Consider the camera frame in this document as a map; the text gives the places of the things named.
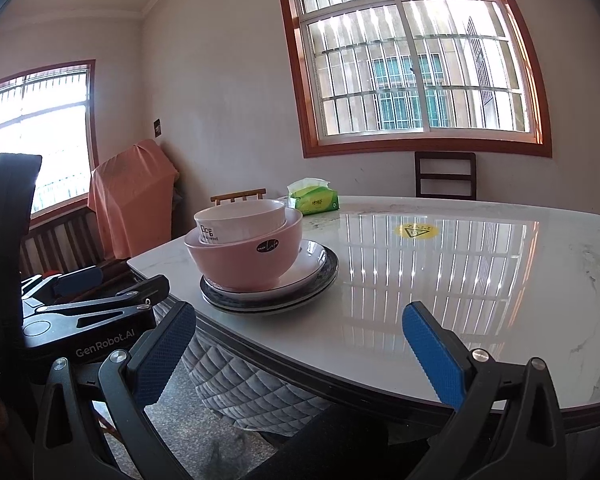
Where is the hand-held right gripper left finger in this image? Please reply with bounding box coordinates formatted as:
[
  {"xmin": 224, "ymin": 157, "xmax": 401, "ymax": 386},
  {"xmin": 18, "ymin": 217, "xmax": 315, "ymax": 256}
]
[{"xmin": 32, "ymin": 301, "xmax": 197, "ymax": 480}]

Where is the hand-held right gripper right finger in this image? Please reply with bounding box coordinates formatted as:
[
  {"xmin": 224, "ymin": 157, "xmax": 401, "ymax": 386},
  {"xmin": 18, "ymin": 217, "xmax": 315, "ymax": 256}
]
[{"xmin": 401, "ymin": 301, "xmax": 568, "ymax": 480}]

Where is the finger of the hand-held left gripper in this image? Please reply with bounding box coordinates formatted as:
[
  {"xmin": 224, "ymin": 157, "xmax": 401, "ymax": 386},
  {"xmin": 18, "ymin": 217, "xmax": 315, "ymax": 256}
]
[
  {"xmin": 27, "ymin": 275, "xmax": 171, "ymax": 319},
  {"xmin": 20, "ymin": 266, "xmax": 104, "ymax": 306}
]

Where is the white bowl with blue band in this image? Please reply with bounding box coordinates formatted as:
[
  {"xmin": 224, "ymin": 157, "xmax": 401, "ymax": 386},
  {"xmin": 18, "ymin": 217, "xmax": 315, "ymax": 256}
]
[{"xmin": 194, "ymin": 202, "xmax": 287, "ymax": 245}]

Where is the large blue floral plate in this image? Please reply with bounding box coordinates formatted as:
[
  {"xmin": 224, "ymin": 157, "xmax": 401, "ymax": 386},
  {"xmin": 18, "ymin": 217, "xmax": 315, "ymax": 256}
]
[{"xmin": 200, "ymin": 249, "xmax": 340, "ymax": 317}]

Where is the wooden bench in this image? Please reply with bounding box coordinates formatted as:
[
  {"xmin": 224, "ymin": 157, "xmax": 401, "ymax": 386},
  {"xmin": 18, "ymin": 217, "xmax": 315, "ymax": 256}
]
[{"xmin": 20, "ymin": 207, "xmax": 131, "ymax": 283}]

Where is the grey quilted table skirt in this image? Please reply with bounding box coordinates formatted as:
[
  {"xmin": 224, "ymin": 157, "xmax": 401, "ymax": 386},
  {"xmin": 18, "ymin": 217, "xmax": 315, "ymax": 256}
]
[{"xmin": 180, "ymin": 294, "xmax": 333, "ymax": 437}]

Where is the side window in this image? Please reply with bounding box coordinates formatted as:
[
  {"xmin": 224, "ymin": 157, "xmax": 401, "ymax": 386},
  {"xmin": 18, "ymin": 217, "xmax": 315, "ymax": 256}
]
[{"xmin": 0, "ymin": 60, "xmax": 100, "ymax": 226}]

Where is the dark wooden chair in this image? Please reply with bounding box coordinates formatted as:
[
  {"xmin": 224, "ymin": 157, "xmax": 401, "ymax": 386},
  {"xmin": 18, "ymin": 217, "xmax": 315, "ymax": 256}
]
[{"xmin": 414, "ymin": 151, "xmax": 477, "ymax": 201}]

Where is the green tissue pack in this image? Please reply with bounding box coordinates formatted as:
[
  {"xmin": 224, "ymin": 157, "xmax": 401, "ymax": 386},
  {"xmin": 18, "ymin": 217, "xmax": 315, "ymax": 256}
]
[{"xmin": 286, "ymin": 178, "xmax": 340, "ymax": 217}]

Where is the large barred window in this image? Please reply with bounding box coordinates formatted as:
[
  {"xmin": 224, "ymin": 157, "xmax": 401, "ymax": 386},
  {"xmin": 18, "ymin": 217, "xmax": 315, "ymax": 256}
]
[{"xmin": 276, "ymin": 0, "xmax": 553, "ymax": 160}]

